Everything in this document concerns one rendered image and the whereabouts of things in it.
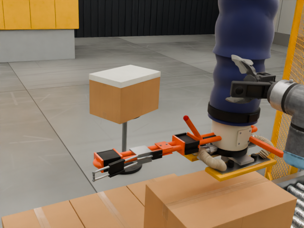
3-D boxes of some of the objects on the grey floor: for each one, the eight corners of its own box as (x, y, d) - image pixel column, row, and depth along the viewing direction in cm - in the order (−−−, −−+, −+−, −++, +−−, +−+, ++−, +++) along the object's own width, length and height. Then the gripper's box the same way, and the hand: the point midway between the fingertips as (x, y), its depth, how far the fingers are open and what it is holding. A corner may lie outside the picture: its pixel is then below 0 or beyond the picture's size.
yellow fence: (260, 179, 368) (300, -41, 295) (269, 180, 367) (312, -41, 294) (275, 234, 287) (335, -51, 214) (287, 235, 286) (353, -50, 213)
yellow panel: (69, 52, 943) (66, -50, 857) (80, 59, 869) (78, -52, 783) (-23, 56, 840) (-37, -60, 754) (-20, 64, 766) (-35, -63, 680)
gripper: (284, 122, 109) (238, 103, 125) (296, 59, 102) (246, 47, 118) (264, 126, 105) (220, 106, 120) (276, 60, 98) (227, 48, 113)
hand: (226, 77), depth 118 cm, fingers open, 14 cm apart
